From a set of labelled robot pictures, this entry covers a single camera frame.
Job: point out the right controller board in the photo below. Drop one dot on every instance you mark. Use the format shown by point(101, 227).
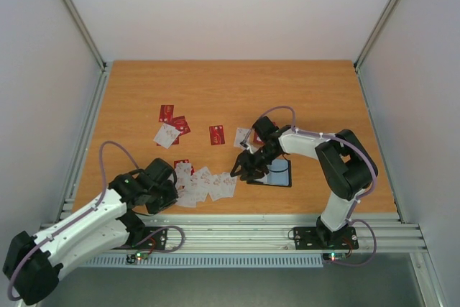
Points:
point(336, 256)

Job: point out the aluminium table edge rail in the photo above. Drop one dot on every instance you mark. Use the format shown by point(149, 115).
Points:
point(224, 232)

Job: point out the black leather card holder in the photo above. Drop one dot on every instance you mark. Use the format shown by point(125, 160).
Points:
point(279, 175)

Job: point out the white floral card left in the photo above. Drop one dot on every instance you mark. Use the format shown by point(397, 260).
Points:
point(166, 135)

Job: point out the frame post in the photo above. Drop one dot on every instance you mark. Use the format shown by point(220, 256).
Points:
point(84, 32)
point(376, 31)

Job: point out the controller board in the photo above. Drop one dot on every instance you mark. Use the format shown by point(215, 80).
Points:
point(138, 257)
point(336, 256)

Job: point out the left frame post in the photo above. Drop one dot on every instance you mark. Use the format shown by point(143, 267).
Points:
point(84, 32)

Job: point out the grey slotted cable duct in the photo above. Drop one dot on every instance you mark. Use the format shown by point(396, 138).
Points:
point(207, 261)

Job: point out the left controller board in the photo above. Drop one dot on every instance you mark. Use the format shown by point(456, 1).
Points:
point(138, 257)

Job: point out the red card under pile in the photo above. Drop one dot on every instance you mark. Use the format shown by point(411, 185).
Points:
point(177, 162)

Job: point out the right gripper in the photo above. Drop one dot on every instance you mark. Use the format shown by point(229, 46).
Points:
point(249, 162)

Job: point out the white floral card centre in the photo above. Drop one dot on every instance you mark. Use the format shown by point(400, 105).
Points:
point(238, 136)

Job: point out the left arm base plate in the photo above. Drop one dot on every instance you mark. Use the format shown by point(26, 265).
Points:
point(152, 237)

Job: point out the red card far left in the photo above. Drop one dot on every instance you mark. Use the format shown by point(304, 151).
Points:
point(166, 113)

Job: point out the white floral card pile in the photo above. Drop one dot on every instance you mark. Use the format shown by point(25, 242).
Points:
point(195, 186)

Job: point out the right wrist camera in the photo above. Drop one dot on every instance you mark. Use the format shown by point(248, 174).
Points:
point(244, 142)

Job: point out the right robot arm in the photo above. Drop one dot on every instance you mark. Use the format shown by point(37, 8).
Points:
point(349, 171)

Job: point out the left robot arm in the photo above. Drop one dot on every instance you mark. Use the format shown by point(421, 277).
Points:
point(36, 263)

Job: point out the red card centre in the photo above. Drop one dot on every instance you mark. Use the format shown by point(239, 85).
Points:
point(217, 136)

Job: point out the right frame post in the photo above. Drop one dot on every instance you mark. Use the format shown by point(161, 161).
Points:
point(376, 31)

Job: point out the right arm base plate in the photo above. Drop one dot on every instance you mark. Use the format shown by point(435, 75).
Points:
point(310, 238)

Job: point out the red card with white card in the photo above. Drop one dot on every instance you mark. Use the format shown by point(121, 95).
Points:
point(258, 138)

